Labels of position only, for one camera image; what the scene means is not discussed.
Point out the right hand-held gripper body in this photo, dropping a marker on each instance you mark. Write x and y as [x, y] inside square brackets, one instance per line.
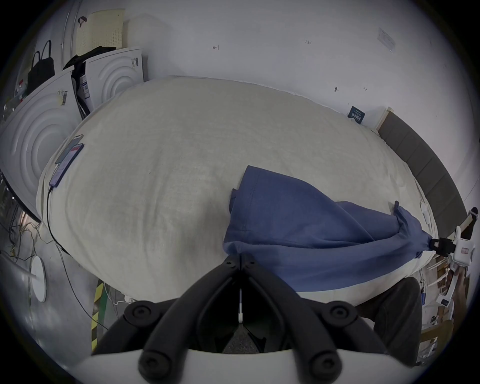
[463, 249]

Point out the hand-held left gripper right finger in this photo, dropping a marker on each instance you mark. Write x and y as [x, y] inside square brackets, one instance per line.
[303, 318]

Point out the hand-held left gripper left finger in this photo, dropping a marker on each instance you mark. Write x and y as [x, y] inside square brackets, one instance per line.
[176, 318]

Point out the blue shirt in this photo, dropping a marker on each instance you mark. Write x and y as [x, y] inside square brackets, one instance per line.
[300, 225]

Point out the person's right hand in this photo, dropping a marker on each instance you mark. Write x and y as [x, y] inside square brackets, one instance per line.
[459, 292]

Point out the person's legs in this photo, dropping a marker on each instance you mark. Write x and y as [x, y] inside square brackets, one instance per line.
[397, 318]

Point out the dark grey padded headboard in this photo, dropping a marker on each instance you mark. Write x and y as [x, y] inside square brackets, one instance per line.
[423, 161]

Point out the round white disc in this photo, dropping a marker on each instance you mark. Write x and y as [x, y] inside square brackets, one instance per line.
[38, 278]

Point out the bed with beige sheet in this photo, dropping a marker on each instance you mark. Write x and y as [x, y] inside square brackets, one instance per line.
[168, 168]

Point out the dark blue card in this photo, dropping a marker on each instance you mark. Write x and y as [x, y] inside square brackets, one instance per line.
[356, 114]

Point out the smartphone with purple screen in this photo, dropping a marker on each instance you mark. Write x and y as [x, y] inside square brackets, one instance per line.
[64, 165]

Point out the smartphone with grey screen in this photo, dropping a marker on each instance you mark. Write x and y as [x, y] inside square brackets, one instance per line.
[69, 149]

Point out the large white washing machine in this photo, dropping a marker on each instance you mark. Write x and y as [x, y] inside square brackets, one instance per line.
[33, 138]

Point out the small white washing machine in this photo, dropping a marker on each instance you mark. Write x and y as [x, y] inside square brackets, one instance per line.
[112, 75]

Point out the black garment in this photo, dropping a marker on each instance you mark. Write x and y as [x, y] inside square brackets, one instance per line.
[80, 71]

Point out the black handbag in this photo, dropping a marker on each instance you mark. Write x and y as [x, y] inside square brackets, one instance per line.
[40, 73]

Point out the pale yellow perforated panel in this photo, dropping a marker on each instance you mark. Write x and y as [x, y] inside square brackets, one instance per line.
[100, 32]

